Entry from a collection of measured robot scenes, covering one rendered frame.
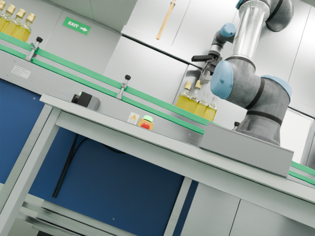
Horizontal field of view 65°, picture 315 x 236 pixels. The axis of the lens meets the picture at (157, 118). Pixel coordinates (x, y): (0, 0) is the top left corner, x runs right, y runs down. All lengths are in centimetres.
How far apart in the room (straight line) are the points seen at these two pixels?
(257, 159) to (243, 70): 29
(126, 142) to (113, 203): 42
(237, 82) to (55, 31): 455
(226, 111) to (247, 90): 79
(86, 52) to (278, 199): 441
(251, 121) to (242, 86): 11
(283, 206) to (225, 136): 25
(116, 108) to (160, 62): 54
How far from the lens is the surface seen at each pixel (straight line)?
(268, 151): 76
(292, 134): 181
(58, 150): 124
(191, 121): 126
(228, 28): 147
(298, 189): 78
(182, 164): 82
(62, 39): 505
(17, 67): 135
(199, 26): 178
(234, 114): 163
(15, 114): 132
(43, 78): 129
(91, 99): 114
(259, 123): 83
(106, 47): 488
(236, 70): 83
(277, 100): 87
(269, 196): 81
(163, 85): 157
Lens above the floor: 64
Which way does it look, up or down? 11 degrees up
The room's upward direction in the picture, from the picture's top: 22 degrees clockwise
